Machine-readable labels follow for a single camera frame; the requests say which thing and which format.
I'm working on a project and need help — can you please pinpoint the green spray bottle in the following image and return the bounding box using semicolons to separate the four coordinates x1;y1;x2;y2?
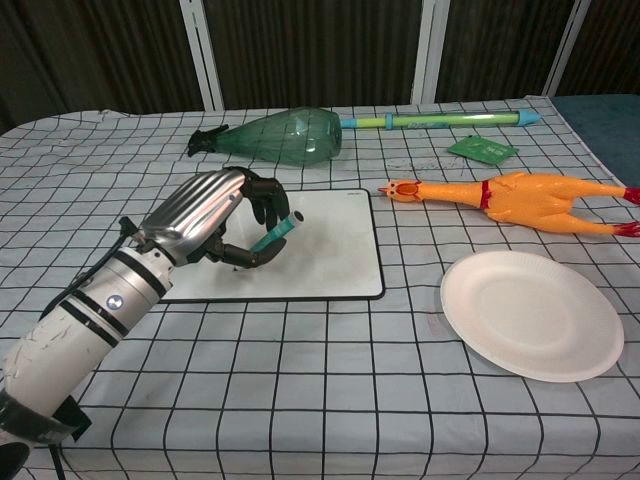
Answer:
187;106;344;167

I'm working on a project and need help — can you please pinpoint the white paper plate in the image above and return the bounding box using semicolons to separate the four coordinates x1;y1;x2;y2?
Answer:
439;250;626;384

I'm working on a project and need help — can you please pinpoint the white partition frame post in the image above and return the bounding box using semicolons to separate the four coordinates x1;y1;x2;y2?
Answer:
180;0;225;112
409;0;452;105
542;0;591;98

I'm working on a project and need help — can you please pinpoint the teal marker pen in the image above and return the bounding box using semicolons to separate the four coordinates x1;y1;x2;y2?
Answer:
253;210;305;254

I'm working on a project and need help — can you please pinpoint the orange rubber chicken toy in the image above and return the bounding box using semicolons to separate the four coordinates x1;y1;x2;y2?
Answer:
377;171;640;238

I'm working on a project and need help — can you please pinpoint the green sachet packet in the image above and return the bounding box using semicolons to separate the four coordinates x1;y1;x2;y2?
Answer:
447;134;520;165

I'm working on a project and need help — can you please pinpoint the white black grid tablecloth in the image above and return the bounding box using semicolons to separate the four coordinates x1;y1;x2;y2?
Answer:
0;94;640;480

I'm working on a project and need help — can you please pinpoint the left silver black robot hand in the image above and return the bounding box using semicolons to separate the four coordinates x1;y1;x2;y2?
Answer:
138;167;292;270

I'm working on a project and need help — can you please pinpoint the green blue water pump toy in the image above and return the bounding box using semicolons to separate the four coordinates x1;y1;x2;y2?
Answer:
338;109;543;132

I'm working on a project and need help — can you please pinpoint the white drawing board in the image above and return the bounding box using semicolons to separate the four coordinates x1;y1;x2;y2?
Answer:
159;188;386;303

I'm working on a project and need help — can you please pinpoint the blue table pad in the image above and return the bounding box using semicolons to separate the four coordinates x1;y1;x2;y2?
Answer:
549;94;640;194

